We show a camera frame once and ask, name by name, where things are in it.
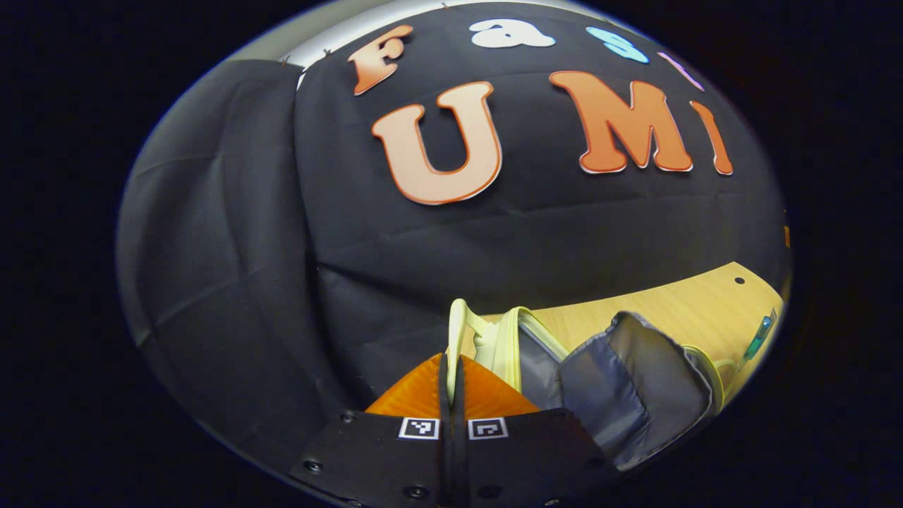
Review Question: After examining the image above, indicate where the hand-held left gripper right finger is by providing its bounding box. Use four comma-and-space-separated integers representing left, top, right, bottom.
453, 355, 622, 508

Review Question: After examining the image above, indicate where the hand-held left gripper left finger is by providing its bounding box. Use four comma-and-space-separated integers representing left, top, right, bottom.
289, 353, 454, 508

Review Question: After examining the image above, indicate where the small blue bottle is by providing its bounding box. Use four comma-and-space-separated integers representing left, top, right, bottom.
742, 308, 780, 362

